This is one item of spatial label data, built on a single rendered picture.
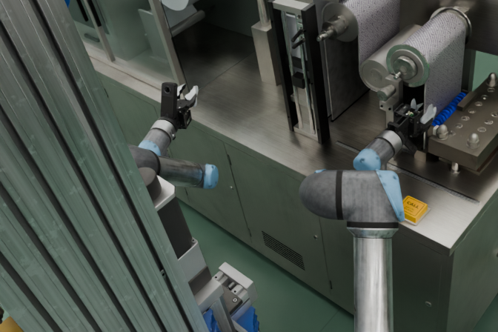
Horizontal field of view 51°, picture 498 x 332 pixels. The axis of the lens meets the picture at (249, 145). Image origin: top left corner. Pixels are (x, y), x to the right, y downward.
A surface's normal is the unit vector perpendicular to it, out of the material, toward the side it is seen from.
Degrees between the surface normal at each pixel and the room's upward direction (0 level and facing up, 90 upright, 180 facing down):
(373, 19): 92
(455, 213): 0
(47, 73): 90
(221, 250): 0
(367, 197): 43
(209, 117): 0
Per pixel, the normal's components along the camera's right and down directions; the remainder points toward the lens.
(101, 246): 0.71, 0.35
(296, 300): -0.18, -0.75
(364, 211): -0.52, -0.10
